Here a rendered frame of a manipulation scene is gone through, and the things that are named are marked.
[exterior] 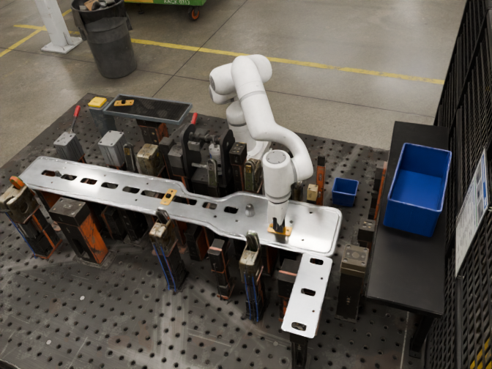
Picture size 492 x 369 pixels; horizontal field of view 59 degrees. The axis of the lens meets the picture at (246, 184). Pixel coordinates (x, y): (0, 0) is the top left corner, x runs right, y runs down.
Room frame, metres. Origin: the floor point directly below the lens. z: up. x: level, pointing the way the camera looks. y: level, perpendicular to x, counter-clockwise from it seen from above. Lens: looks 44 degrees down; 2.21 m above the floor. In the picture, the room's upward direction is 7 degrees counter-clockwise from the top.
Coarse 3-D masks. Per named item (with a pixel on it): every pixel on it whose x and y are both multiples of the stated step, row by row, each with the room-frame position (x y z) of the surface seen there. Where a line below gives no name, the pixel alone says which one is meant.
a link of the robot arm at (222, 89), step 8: (216, 72) 1.39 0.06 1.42; (224, 72) 1.38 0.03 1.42; (216, 80) 1.37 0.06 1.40; (224, 80) 1.36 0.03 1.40; (232, 80) 1.36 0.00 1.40; (216, 88) 1.37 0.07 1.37; (224, 88) 1.36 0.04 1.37; (232, 88) 1.36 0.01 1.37; (216, 96) 1.65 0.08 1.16; (224, 96) 1.61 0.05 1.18; (232, 96) 1.57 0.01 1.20
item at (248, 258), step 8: (248, 248) 0.91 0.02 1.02; (248, 256) 0.85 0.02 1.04; (256, 256) 0.85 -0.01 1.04; (240, 264) 0.83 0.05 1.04; (248, 264) 0.82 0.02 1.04; (256, 264) 0.84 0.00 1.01; (240, 272) 0.83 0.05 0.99; (248, 272) 0.82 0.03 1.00; (256, 272) 0.84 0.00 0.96; (248, 280) 0.82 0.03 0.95; (256, 280) 0.82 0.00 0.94; (248, 288) 0.84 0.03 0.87; (256, 288) 0.86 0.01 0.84; (264, 288) 0.88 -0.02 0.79; (248, 296) 0.85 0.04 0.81; (256, 296) 0.83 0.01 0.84; (264, 296) 0.88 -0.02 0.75; (248, 304) 0.83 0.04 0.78; (256, 304) 0.81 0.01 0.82; (264, 304) 0.86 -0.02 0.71; (248, 312) 0.83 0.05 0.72; (256, 312) 0.82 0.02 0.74
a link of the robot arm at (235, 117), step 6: (234, 102) 1.75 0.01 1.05; (228, 108) 1.72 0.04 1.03; (234, 108) 1.71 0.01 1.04; (240, 108) 1.69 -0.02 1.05; (228, 114) 1.70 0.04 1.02; (234, 114) 1.68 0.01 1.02; (240, 114) 1.67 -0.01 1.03; (228, 120) 1.70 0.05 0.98; (234, 120) 1.67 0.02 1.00; (240, 120) 1.67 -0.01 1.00; (234, 126) 1.68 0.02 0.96; (240, 126) 1.67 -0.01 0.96
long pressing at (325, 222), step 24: (48, 168) 1.48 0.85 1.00; (72, 168) 1.46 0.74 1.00; (96, 168) 1.44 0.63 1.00; (48, 192) 1.33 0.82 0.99; (72, 192) 1.31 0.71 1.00; (96, 192) 1.29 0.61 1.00; (120, 192) 1.27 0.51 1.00; (240, 192) 1.19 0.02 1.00; (192, 216) 1.10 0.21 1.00; (240, 216) 1.07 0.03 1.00; (264, 216) 1.06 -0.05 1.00; (288, 216) 1.04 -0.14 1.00; (312, 216) 1.03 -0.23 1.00; (336, 216) 1.02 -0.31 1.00; (264, 240) 0.95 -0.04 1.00; (288, 240) 0.93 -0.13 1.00; (312, 240) 0.92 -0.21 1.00; (336, 240) 0.91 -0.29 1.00
